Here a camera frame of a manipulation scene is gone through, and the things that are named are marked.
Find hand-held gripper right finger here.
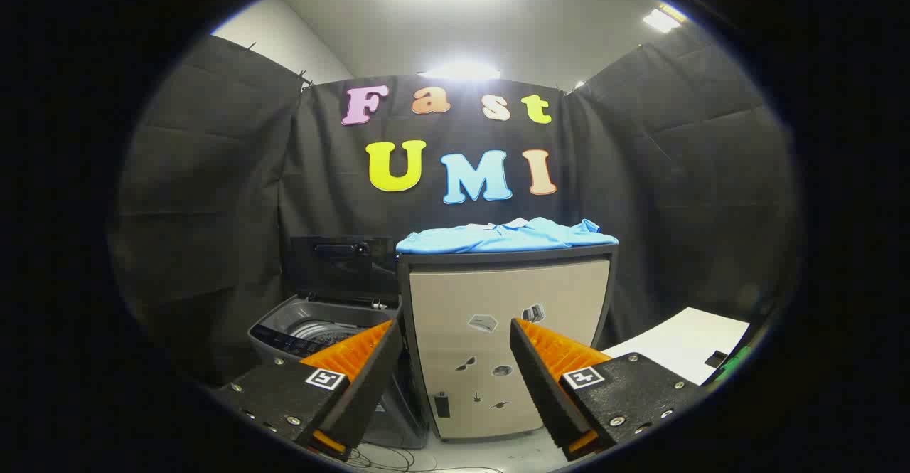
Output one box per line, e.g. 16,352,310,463
509,317,708,462

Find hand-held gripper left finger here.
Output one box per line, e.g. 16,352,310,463
213,319,406,462

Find grey washing machine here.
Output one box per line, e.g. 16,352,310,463
247,295,431,451

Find light blue polo shirt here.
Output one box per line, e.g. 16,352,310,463
395,217,619,255

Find beige cabinet with dark top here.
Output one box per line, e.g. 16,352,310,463
395,242,619,444

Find green object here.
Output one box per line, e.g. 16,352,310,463
711,345,754,386

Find black backdrop cloth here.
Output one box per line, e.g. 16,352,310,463
107,32,801,388

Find ceiling light behind backdrop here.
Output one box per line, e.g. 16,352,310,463
419,60,502,81

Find rectangular ceiling light panel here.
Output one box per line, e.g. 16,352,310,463
643,5,687,33

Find thin black floor cables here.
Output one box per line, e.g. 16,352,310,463
347,445,502,473

